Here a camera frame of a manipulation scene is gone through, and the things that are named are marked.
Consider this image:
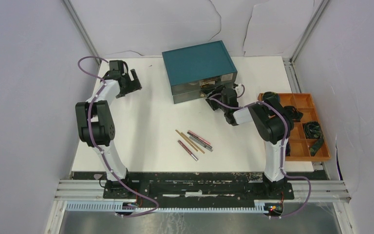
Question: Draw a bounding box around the clear acrylic drawer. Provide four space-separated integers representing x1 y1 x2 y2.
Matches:
172 89 208 104
170 72 237 95

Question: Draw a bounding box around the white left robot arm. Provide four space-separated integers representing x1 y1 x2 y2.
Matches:
75 60 142 198

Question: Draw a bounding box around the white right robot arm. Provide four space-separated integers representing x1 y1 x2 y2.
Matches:
204 85 294 199

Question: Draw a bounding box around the pink makeup pencil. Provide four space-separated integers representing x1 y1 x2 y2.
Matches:
187 130 211 146

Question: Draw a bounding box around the grey makeup pencil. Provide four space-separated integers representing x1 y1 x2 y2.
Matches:
189 136 213 152

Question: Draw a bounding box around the teal drawer organizer box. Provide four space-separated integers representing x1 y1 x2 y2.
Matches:
162 40 238 88

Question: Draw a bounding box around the rolled dark tie top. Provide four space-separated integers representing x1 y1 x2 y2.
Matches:
262 91 280 102

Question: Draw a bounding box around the rolled dark tie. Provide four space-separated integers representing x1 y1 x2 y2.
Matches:
284 105 303 122
303 121 324 156
262 91 280 102

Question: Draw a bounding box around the gold pencil right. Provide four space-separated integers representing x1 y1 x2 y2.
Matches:
180 132 205 154

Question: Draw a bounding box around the gold pencil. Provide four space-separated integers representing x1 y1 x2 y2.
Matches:
180 132 205 154
175 129 198 152

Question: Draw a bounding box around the gold pencil left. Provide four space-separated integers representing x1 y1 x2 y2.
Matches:
175 129 198 152

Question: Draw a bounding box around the red silver lip pencil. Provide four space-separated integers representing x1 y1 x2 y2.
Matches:
177 140 199 161

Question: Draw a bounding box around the rolled dark tie middle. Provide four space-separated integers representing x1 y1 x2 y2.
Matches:
284 105 303 122

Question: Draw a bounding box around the orange compartment tray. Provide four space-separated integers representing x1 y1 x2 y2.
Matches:
258 92 331 162

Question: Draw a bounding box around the rolled dark tie right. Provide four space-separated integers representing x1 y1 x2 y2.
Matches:
303 121 324 156

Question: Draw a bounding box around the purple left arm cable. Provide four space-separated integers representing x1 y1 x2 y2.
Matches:
77 56 160 218

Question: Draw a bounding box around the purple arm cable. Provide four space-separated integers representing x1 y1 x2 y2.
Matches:
77 56 160 218
208 83 312 219

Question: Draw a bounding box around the aluminium frame rail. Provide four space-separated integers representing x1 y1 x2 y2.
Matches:
61 0 99 57

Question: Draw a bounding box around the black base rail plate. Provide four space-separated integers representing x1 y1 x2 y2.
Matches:
72 171 327 209

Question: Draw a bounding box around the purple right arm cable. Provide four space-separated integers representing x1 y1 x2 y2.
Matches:
208 83 312 219

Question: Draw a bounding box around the white cable duct strip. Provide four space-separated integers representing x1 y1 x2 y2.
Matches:
65 201 272 214

